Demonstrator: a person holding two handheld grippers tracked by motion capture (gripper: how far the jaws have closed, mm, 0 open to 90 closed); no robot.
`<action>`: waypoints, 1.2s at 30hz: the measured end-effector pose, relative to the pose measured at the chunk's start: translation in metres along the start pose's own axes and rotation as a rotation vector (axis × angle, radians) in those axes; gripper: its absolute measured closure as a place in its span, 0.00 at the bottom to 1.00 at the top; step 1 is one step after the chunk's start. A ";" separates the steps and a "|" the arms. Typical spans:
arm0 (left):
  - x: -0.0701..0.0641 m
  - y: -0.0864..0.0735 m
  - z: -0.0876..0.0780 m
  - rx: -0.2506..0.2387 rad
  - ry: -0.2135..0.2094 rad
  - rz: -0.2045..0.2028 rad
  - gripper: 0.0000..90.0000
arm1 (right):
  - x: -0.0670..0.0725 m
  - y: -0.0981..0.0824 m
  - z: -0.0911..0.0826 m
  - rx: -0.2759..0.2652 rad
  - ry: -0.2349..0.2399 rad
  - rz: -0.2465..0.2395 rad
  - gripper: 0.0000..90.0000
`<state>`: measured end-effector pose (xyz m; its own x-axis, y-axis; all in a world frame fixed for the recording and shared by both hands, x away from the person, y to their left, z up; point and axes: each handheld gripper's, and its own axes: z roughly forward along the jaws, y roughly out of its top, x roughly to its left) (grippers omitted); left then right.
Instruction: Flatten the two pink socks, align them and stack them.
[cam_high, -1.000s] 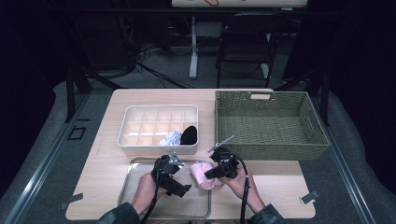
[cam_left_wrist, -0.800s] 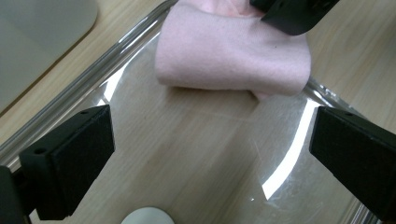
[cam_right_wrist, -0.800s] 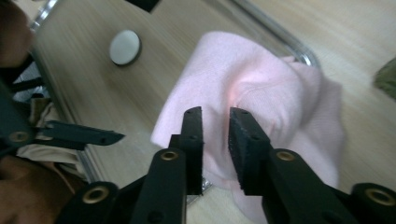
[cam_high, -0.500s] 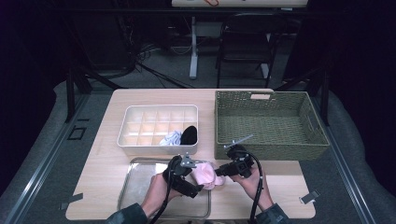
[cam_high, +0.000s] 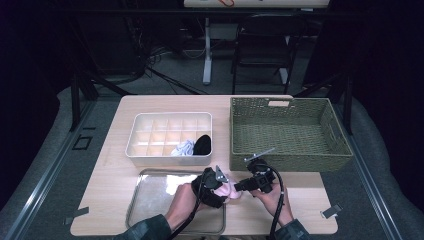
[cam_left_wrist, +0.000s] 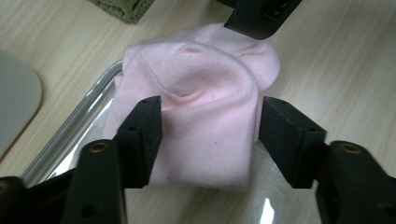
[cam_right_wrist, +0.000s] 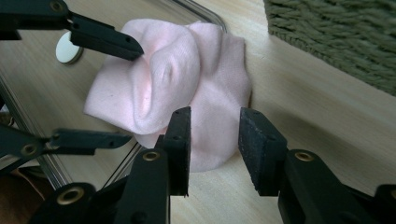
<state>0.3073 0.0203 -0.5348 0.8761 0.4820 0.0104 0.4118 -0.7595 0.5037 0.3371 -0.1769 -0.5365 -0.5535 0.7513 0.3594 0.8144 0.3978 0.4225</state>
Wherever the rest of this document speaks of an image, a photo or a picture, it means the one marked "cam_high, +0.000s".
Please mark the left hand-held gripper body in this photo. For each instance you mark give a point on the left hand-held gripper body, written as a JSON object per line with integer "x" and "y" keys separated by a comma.
{"x": 208, "y": 190}

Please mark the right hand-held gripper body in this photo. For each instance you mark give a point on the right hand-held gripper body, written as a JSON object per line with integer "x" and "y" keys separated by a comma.
{"x": 263, "y": 175}

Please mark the pink sock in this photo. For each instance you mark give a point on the pink sock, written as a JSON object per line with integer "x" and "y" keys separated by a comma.
{"x": 231, "y": 191}

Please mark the green woven basket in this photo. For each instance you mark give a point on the green woven basket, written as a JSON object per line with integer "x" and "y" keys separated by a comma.
{"x": 283, "y": 163}

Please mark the black sock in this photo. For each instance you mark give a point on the black sock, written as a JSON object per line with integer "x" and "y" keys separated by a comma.
{"x": 202, "y": 145}

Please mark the white sock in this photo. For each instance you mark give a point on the white sock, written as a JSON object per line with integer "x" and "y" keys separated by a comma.
{"x": 183, "y": 149}

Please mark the clear plastic box lid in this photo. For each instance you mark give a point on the clear plastic box lid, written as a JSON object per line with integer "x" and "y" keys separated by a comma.
{"x": 150, "y": 200}

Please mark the white compartment storage box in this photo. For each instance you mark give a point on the white compartment storage box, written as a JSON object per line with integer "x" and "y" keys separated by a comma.
{"x": 150, "y": 161}

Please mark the person's right hand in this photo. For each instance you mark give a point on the person's right hand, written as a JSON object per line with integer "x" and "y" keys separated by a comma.
{"x": 276, "y": 203}

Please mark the person's left hand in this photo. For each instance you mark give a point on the person's left hand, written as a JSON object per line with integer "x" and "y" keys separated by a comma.
{"x": 181, "y": 206}

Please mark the white desk leg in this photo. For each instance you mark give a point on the white desk leg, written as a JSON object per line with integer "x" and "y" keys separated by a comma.
{"x": 284, "y": 75}
{"x": 207, "y": 50}

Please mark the black metal stand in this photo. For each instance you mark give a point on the black metal stand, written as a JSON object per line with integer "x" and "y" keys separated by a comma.
{"x": 75, "y": 100}
{"x": 348, "y": 100}

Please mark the black folding chair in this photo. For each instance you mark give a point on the black folding chair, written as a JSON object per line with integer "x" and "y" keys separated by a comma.
{"x": 263, "y": 56}

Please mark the grey floor tape strip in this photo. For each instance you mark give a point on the grey floor tape strip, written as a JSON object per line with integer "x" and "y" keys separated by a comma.
{"x": 78, "y": 212}

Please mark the light desk top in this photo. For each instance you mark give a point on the light desk top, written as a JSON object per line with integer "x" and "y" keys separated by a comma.
{"x": 266, "y": 3}

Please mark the red item on desk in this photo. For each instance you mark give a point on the red item on desk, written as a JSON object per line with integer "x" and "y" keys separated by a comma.
{"x": 226, "y": 3}

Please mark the aluminium floor rail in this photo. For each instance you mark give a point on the aluminium floor rail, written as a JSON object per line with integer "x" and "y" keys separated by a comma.
{"x": 377, "y": 200}
{"x": 45, "y": 180}

